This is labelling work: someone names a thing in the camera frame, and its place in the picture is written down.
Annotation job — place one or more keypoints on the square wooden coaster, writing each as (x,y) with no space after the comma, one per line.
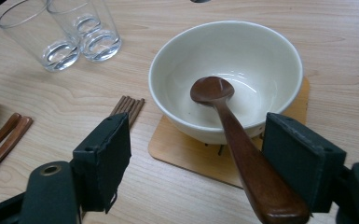
(183,154)

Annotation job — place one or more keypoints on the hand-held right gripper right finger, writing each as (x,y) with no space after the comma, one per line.
(307,165)

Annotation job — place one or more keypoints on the row of brown chopsticks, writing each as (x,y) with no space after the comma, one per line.
(130,107)

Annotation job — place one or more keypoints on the cream ceramic bowl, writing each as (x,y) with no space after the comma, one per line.
(261,59)

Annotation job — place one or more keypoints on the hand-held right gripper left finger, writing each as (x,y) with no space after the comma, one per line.
(102,165)

